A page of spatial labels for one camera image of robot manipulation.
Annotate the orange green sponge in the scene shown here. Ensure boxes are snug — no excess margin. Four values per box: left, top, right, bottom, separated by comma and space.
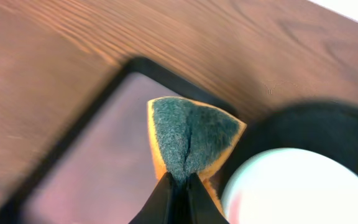
147, 96, 247, 212

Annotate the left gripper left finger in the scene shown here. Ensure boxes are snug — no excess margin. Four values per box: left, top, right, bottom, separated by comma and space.
129, 172, 175, 224

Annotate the round black tray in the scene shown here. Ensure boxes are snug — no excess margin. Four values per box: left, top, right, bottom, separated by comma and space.
218, 100, 358, 195

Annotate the black rectangular tray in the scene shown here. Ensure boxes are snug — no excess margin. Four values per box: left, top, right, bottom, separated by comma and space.
0, 57, 236, 223

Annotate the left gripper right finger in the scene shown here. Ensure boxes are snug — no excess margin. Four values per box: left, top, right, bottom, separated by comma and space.
187, 174, 228, 224

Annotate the light blue plate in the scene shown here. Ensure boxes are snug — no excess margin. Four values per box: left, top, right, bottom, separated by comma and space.
221, 148, 358, 224

